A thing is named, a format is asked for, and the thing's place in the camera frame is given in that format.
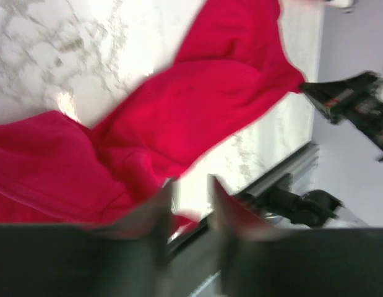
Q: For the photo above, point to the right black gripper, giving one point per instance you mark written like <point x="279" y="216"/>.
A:
<point x="358" y="99"/>

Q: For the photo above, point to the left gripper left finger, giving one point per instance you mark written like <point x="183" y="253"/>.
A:
<point x="152" y="218"/>

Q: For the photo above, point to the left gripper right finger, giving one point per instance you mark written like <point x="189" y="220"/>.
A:
<point x="243" y="243"/>

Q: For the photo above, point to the magenta polo shirt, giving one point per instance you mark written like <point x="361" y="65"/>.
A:
<point x="229" y="71"/>

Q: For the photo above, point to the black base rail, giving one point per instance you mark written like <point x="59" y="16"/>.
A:
<point x="272" y="198"/>

